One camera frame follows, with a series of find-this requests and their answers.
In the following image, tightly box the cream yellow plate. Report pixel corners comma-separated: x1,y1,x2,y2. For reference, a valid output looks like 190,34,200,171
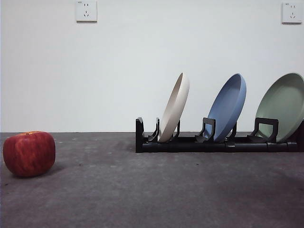
158,72,190,143

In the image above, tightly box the red apple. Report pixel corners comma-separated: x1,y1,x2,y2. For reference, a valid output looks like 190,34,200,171
2,131,56,178

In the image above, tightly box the black plate rack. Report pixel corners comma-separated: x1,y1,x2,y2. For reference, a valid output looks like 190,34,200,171
135,117,304,153

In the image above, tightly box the blue plate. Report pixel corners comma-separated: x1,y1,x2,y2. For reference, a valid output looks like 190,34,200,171
207,73,247,143

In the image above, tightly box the green plate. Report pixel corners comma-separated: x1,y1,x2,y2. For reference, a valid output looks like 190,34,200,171
255,72,304,143

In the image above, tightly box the white wall socket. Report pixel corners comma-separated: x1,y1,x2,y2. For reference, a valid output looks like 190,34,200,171
76,0,98,23
281,2,299,24

